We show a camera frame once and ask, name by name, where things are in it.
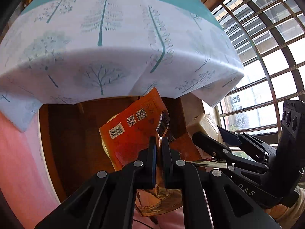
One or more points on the tree print tablecloth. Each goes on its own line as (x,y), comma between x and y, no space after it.
(71,51)

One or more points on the right pink trouser leg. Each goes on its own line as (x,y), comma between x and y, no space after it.
(173,219)

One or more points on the pink bed sheet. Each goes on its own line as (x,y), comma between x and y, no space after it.
(29,179)

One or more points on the cream paper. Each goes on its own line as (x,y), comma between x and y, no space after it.
(205,124)

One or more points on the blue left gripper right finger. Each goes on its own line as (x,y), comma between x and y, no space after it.
(167,164)

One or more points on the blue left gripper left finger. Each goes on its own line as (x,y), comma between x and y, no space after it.
(150,165)

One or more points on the orange snack bag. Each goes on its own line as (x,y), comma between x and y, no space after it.
(129,133)

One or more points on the cream rimmed blue trash bin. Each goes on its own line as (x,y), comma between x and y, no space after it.
(103,143)

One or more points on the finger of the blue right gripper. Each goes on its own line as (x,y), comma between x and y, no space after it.
(220,151)
(258,150)

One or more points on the window metal grille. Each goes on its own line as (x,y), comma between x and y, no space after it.
(268,36)

